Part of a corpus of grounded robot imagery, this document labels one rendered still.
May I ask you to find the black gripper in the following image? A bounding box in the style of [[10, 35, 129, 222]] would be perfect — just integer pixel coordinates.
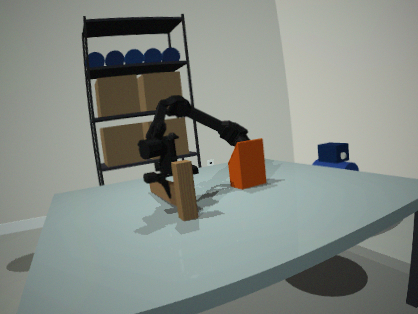
[[143, 153, 199, 198]]

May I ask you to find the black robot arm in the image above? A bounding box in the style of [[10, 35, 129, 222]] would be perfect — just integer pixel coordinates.
[[138, 95, 250, 159]]

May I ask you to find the brown wooden post with slot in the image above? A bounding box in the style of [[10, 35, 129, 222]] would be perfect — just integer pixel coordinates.
[[171, 160, 198, 221]]

